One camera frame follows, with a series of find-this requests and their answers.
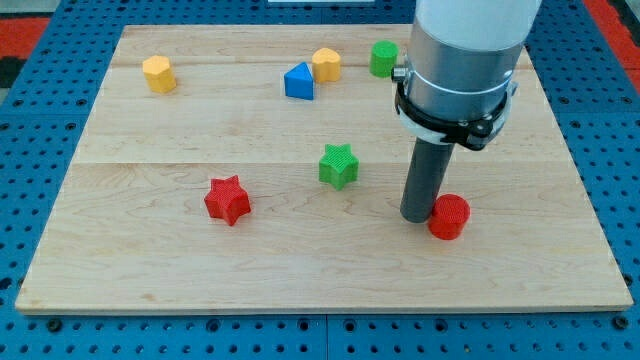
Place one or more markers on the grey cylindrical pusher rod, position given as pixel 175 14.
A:
pixel 425 175

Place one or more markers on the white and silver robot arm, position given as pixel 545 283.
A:
pixel 455 87

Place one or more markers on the yellow hexagon block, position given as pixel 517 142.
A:
pixel 159 74

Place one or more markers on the red cylinder block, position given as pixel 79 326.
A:
pixel 449 216

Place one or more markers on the green star block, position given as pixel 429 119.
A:
pixel 338 166

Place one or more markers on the green cylinder block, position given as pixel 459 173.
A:
pixel 383 57

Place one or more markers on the yellow heart block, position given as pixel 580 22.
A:
pixel 326 65

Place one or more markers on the blue triangle block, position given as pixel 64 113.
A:
pixel 299 82

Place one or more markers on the wooden board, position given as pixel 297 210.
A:
pixel 129 233

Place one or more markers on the red star block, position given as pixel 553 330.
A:
pixel 227 200

